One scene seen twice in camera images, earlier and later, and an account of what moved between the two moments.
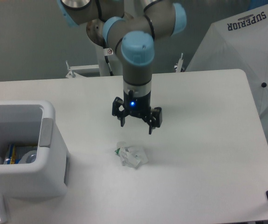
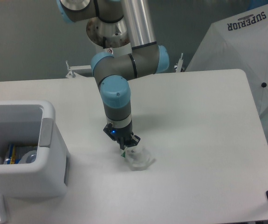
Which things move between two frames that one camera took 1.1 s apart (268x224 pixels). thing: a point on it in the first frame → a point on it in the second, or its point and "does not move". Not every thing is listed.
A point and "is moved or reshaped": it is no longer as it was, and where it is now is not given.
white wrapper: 29,157 does not move
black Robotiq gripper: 134,105 → 124,136
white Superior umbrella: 251,41 does not move
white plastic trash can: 26,122 does not move
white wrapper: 132,156 is moved or reshaped
